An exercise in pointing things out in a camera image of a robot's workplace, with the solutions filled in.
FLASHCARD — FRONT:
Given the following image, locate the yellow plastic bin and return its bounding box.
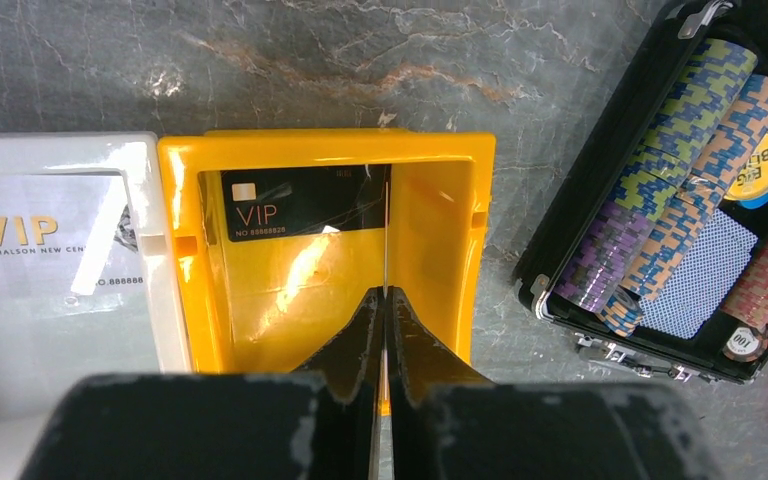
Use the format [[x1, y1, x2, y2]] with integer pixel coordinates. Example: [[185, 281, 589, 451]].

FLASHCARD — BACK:
[[157, 128, 496, 374]]

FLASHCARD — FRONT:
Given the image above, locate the orange brown chip stack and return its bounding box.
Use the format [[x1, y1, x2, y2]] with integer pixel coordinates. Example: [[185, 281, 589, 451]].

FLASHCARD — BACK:
[[722, 293, 768, 363]]

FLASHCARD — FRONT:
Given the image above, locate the blue playing card deck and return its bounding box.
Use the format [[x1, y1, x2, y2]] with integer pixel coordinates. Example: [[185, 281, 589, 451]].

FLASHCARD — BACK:
[[640, 209, 758, 339]]

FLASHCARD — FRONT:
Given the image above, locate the white VIP card in bin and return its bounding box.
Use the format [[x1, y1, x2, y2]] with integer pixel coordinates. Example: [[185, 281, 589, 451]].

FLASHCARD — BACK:
[[0, 174, 146, 305]]

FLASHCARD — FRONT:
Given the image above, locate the green purple chip stack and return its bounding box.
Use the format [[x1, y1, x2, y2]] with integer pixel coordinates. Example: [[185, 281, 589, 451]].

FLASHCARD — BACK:
[[553, 38, 758, 312]]

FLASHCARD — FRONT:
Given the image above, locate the yellow dealer button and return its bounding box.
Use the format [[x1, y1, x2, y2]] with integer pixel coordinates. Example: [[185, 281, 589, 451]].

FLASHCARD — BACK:
[[725, 132, 768, 209]]

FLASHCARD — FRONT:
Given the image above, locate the white plastic bin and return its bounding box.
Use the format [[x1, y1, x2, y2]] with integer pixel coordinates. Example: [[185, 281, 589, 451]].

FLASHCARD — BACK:
[[0, 132, 192, 479]]

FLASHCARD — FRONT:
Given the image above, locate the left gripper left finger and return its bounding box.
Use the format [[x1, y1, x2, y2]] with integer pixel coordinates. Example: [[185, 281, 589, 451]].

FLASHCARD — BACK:
[[291, 287, 385, 479]]

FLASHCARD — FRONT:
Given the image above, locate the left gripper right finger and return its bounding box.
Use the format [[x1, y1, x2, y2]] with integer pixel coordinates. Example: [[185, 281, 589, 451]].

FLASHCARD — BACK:
[[385, 286, 494, 479]]

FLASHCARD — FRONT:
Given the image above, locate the black poker chip case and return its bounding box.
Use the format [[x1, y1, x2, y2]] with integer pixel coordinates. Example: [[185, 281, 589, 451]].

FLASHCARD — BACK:
[[516, 1, 768, 384]]

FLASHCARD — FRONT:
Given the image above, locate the black VIP card in bin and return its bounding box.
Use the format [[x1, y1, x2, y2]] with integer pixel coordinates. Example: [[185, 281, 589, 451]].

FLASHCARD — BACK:
[[220, 165, 390, 243]]

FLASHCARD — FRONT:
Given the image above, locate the blue tan chip stack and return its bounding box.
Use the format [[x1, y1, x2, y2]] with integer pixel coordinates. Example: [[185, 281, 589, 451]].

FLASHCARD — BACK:
[[620, 74, 768, 302]]

